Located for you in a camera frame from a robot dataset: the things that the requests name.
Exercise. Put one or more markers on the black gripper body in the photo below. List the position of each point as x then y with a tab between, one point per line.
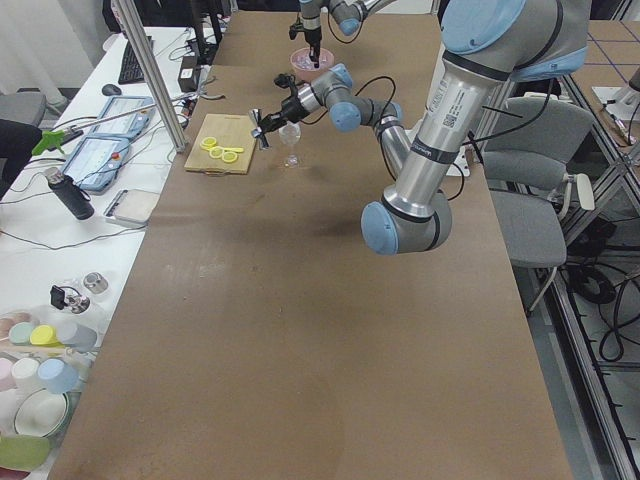
288	108
313	37

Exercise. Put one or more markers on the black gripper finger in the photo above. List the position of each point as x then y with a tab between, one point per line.
314	55
266	120
264	130

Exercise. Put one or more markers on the steel cocktail jigger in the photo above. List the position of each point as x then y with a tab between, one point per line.
257	133

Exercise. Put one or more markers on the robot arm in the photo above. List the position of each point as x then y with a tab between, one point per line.
485	44
348	17

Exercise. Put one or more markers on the pile of clear ice cubes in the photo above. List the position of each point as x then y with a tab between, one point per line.
302	61

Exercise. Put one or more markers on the clear wine glass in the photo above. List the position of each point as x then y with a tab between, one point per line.
290	135

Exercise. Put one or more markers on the pink bowl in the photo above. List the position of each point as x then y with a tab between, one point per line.
309	76

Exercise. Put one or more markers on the bamboo cutting board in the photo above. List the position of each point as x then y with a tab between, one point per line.
230	130

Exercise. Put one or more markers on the lemon slice near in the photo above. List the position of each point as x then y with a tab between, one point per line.
229	157

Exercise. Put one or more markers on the lemon slice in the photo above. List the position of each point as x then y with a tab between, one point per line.
229	157
216	152
208	143

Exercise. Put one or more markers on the lemon slice middle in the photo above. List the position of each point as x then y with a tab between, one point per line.
216	152

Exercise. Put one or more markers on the lemon slice far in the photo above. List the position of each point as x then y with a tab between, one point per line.
208	143

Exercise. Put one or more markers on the black power adapter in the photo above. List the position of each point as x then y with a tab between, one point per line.
188	78

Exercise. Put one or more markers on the upper teach pendant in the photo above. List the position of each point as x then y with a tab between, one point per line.
130	116

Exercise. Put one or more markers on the black keyboard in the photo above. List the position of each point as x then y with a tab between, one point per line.
130	69

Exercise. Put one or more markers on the black computer mouse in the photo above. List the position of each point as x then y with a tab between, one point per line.
111	90

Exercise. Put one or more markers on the black insulated bottle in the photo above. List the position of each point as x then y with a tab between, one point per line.
71	196

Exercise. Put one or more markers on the grey office chair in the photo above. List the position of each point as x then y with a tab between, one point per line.
537	138

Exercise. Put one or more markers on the grey cup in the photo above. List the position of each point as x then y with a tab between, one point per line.
76	336

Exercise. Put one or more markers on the yellow cup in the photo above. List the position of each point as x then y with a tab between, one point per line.
45	336

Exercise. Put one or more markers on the mint green cup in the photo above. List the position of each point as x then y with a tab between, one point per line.
20	333

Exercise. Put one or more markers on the light blue cup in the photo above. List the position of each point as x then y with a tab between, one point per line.
57	376

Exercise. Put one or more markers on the white cup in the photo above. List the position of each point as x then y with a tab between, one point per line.
25	374

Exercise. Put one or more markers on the white plate green rim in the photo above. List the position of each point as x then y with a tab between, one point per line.
42	414

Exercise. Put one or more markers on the pink cup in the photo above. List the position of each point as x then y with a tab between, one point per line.
7	381

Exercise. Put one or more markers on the green bowl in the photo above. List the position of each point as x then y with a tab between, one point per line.
24	452

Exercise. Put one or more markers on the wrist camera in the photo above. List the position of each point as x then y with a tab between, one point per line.
286	81

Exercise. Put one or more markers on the aluminium frame post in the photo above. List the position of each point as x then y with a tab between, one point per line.
128	18

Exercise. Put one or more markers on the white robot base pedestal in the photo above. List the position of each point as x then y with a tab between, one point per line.
460	167

